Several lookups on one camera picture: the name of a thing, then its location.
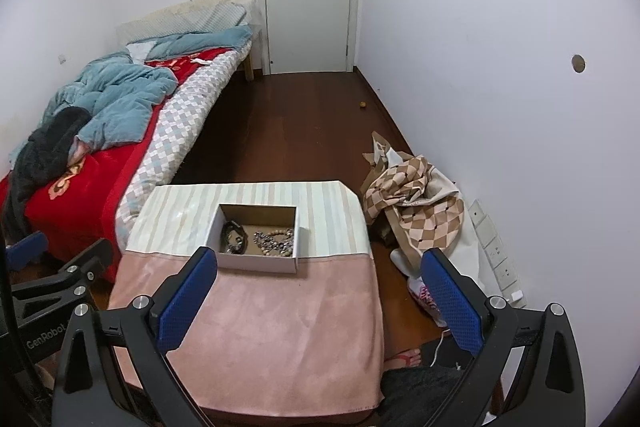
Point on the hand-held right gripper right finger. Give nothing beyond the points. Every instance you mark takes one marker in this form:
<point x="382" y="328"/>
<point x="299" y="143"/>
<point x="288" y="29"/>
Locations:
<point x="450" y="304"/>

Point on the white cloth on bed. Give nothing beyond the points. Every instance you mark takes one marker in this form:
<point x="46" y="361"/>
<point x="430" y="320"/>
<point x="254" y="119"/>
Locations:
<point x="139" y="50"/>

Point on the wooden bed frame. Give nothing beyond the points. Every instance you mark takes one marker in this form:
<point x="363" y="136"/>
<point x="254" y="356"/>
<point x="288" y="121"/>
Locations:
<point x="248" y="67"/>

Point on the white plastic bag red print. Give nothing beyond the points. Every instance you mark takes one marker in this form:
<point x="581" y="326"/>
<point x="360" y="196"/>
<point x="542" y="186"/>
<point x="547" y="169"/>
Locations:
<point x="425" y="299"/>

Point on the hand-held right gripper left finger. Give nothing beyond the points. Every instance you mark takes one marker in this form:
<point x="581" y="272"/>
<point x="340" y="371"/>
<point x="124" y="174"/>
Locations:
<point x="185" y="302"/>

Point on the white charger plug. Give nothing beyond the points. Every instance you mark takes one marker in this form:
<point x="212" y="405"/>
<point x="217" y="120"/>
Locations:
<point x="517" y="299"/>

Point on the beige checked cloth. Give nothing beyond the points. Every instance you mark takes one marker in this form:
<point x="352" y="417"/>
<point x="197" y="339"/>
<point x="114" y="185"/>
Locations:
<point x="415" y="202"/>

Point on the white cloth bag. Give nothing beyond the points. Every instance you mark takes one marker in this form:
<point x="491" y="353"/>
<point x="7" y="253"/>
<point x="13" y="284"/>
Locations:
<point x="462" y="237"/>

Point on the cardboard box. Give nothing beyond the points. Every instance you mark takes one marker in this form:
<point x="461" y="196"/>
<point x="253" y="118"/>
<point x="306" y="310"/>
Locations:
<point x="260" y="263"/>

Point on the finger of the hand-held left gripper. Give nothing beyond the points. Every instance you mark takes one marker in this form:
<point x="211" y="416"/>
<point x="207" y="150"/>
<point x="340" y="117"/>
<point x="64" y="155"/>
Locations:
<point x="75" y="277"/>
<point x="27" y="249"/>

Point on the bed with red blanket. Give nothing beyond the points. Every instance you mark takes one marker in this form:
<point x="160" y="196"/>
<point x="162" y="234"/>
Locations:
<point x="75" y="207"/>

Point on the pink striped tablecloth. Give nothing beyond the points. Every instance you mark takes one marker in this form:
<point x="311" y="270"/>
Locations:
<point x="280" y="332"/>

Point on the blue quilt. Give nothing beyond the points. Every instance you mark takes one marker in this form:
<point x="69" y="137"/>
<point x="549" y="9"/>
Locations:
<point x="120" y="107"/>

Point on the dark fuzzy garment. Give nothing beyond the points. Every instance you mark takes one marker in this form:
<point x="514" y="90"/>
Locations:
<point x="45" y="152"/>

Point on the grey checked quilt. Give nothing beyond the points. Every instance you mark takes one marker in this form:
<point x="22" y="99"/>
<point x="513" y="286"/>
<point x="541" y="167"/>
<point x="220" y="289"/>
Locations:
<point x="170" y="137"/>

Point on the grey patterned pillow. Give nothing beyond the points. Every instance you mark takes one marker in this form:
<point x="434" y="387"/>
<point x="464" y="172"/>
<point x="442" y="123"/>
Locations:
<point x="200" y="19"/>

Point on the person's black fuzzy pants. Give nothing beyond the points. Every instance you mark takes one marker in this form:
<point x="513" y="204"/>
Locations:
<point x="425" y="399"/>

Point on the person's foot in flip-flop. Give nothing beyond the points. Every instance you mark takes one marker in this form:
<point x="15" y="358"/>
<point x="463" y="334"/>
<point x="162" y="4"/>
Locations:
<point x="404" y="358"/>

